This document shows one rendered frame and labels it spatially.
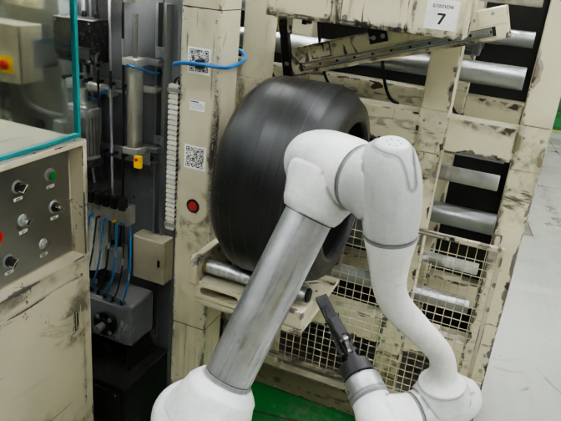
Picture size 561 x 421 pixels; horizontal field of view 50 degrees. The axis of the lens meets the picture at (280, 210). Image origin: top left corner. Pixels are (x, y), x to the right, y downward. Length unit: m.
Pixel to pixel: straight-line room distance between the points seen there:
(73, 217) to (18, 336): 0.38
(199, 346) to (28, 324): 0.59
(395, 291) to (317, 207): 0.22
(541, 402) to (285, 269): 2.22
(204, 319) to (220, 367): 0.86
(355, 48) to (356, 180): 1.00
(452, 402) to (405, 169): 0.58
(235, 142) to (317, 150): 0.47
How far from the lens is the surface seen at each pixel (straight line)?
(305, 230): 1.16
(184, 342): 2.17
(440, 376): 1.39
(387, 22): 1.85
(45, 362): 1.99
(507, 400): 3.16
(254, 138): 1.57
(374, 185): 1.05
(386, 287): 1.16
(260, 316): 1.19
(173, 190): 1.95
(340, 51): 2.04
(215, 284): 1.88
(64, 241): 1.96
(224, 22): 1.77
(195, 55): 1.80
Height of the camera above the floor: 1.79
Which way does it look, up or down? 22 degrees down
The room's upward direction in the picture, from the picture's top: 6 degrees clockwise
